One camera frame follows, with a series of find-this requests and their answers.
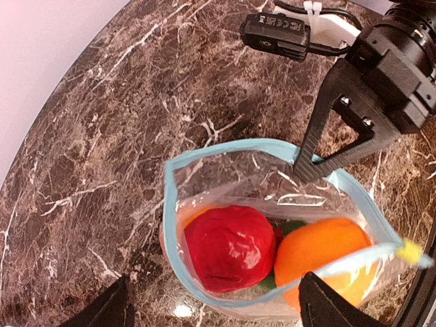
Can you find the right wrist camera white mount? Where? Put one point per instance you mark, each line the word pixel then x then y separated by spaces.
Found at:
pixel 294 32

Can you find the red fake apple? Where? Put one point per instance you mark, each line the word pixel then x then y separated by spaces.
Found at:
pixel 231 248

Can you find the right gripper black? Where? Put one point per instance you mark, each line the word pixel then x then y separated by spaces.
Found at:
pixel 349 119

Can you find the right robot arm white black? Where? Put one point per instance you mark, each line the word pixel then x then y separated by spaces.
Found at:
pixel 412 17

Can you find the orange fake fruit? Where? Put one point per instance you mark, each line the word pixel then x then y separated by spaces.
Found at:
pixel 315 245
pixel 188 214

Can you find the clear zip top bag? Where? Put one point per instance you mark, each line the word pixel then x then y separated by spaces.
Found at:
pixel 258 173

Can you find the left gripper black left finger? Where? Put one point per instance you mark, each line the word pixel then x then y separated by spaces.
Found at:
pixel 114 307

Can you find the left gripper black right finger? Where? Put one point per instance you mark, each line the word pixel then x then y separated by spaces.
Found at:
pixel 321 306

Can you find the green fake vegetable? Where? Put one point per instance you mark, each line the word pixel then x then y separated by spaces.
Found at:
pixel 268 283

